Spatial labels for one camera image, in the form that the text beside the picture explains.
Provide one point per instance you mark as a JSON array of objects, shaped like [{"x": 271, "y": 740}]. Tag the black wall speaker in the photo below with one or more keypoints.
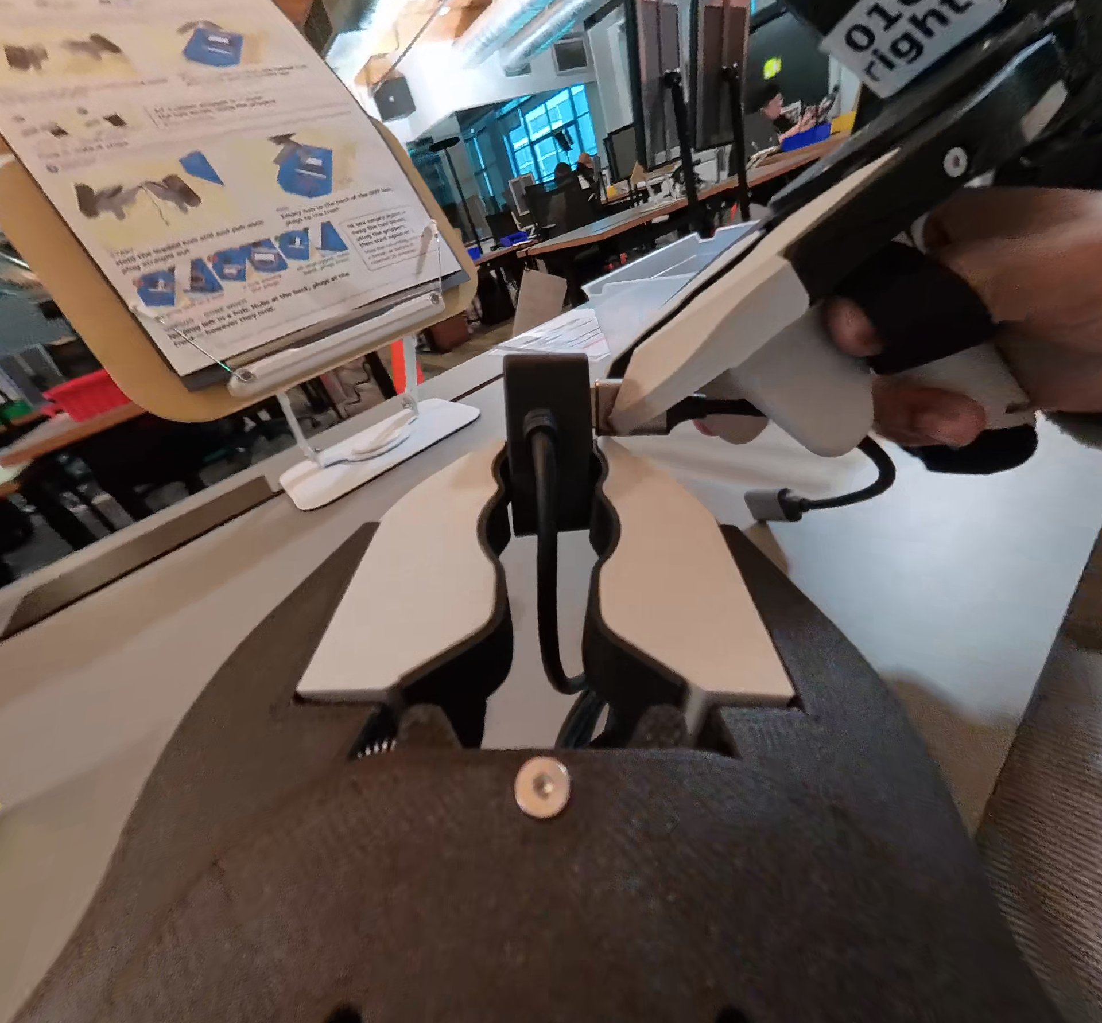
[{"x": 394, "y": 96}]

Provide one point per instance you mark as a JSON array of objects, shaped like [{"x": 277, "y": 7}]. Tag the orange traffic cone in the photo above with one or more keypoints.
[{"x": 411, "y": 369}]

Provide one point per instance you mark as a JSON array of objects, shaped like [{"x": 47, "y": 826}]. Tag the small blue bin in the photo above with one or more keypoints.
[{"x": 805, "y": 138}]

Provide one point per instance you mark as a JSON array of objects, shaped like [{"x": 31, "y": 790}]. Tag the clear plastic bin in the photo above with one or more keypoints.
[{"x": 654, "y": 283}]

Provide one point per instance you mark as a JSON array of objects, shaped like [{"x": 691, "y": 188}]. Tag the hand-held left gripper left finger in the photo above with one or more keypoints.
[{"x": 413, "y": 601}]

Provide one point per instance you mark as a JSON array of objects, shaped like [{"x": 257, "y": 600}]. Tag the person's ribbed pants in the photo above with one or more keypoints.
[{"x": 1050, "y": 825}]

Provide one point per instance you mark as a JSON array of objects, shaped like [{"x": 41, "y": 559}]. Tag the printed instruction sheet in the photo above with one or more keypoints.
[{"x": 215, "y": 136}]

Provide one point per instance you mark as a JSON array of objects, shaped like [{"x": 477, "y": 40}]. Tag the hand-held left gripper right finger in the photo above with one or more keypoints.
[{"x": 689, "y": 601}]

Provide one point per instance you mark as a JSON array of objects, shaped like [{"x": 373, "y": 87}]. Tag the small red bin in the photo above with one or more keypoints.
[{"x": 82, "y": 395}]

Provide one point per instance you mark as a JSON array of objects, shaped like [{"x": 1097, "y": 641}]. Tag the paper in plastic sleeve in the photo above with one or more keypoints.
[{"x": 551, "y": 334}]

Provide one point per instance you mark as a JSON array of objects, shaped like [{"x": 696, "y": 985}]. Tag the leaning cardboard sheet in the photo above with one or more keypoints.
[{"x": 541, "y": 309}]

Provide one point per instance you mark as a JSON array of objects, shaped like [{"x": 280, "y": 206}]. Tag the person's right hand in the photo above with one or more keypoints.
[{"x": 1050, "y": 291}]

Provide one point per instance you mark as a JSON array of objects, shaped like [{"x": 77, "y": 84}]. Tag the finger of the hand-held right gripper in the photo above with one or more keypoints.
[
  {"x": 714, "y": 334},
  {"x": 689, "y": 298}
]

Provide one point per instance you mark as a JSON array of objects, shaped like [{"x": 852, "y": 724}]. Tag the long wooden table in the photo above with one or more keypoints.
[{"x": 637, "y": 218}]

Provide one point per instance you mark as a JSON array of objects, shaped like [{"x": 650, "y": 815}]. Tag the black monitor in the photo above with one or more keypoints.
[
  {"x": 721, "y": 59},
  {"x": 659, "y": 68}
]

